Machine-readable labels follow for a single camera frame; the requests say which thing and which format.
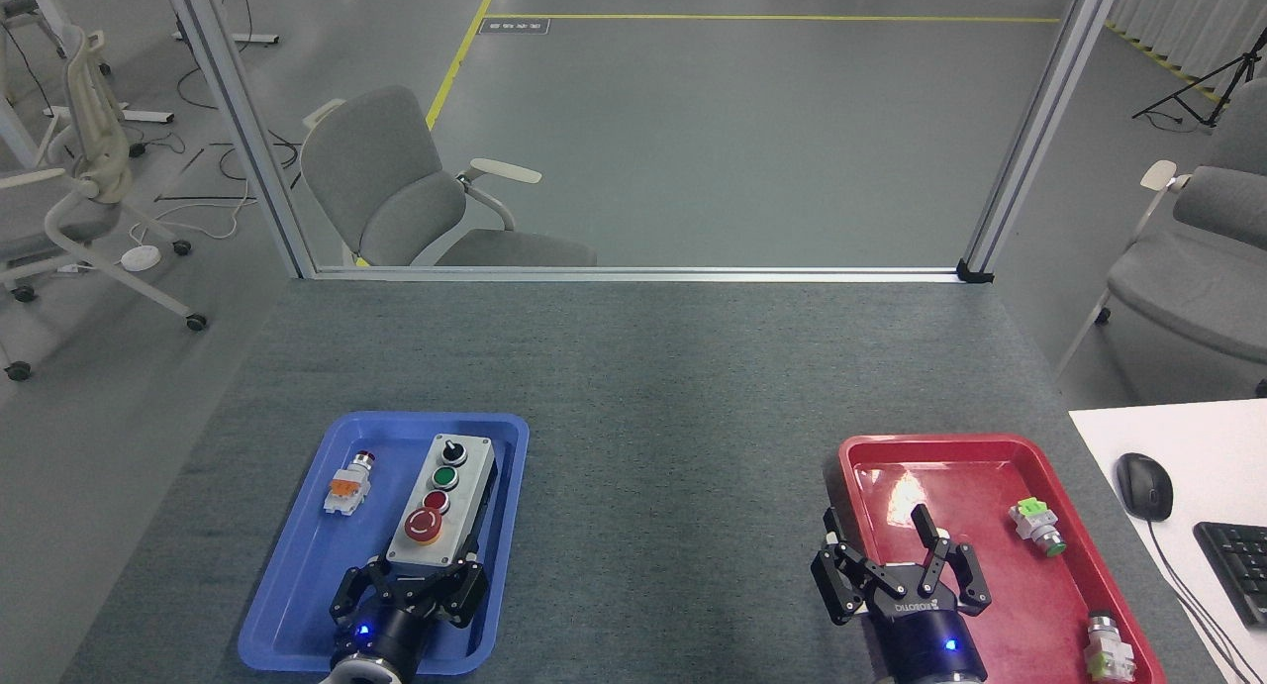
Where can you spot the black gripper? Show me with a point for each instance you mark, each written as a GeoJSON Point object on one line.
{"type": "Point", "coordinates": [921, 635]}
{"type": "Point", "coordinates": [391, 630]}

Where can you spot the grey control box with buttons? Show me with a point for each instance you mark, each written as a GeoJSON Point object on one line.
{"type": "Point", "coordinates": [440, 506]}

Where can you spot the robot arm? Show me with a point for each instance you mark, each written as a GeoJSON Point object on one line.
{"type": "Point", "coordinates": [356, 672]}

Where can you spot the red push button orange block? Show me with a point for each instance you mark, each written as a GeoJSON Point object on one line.
{"type": "Point", "coordinates": [346, 488]}

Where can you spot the silver push button green block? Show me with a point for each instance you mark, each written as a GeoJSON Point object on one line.
{"type": "Point", "coordinates": [1109, 649]}

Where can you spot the blue plastic tray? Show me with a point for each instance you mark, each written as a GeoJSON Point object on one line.
{"type": "Point", "coordinates": [297, 575]}

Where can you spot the red plastic tray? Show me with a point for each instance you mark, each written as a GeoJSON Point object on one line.
{"type": "Point", "coordinates": [1039, 585]}

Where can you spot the black computer mouse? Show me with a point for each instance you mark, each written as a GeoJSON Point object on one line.
{"type": "Point", "coordinates": [1144, 486]}

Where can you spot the white side table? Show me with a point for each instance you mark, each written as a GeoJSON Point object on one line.
{"type": "Point", "coordinates": [1208, 446]}

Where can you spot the black keyboard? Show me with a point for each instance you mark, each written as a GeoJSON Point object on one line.
{"type": "Point", "coordinates": [1237, 565]}

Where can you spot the grey office chair white armrests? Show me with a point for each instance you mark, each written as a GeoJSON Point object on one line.
{"type": "Point", "coordinates": [396, 189]}

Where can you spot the grey fabric chair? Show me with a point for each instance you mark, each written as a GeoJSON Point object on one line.
{"type": "Point", "coordinates": [1188, 278]}

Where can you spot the white round floor device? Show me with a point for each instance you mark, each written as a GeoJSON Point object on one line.
{"type": "Point", "coordinates": [141, 258]}

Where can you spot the white mesh office chair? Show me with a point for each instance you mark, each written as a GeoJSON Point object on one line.
{"type": "Point", "coordinates": [94, 140]}

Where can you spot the white desk foot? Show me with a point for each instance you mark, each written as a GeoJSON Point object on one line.
{"type": "Point", "coordinates": [129, 115]}
{"type": "Point", "coordinates": [243, 39]}

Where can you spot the grey floor sign plate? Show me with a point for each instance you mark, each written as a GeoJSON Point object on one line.
{"type": "Point", "coordinates": [515, 26]}

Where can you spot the black tripod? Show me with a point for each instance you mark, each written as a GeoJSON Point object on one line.
{"type": "Point", "coordinates": [1213, 85]}

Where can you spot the white curtain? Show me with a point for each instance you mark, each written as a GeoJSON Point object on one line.
{"type": "Point", "coordinates": [1188, 16]}

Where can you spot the green push button switch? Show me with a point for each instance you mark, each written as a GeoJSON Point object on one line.
{"type": "Point", "coordinates": [1037, 526]}

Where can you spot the black corner bracket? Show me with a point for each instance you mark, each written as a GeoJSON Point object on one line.
{"type": "Point", "coordinates": [974, 272]}

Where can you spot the silver aluminium rail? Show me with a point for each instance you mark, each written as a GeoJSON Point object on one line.
{"type": "Point", "coordinates": [633, 273]}

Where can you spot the silver aluminium post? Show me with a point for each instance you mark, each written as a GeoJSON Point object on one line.
{"type": "Point", "coordinates": [1044, 120]}
{"type": "Point", "coordinates": [243, 135]}

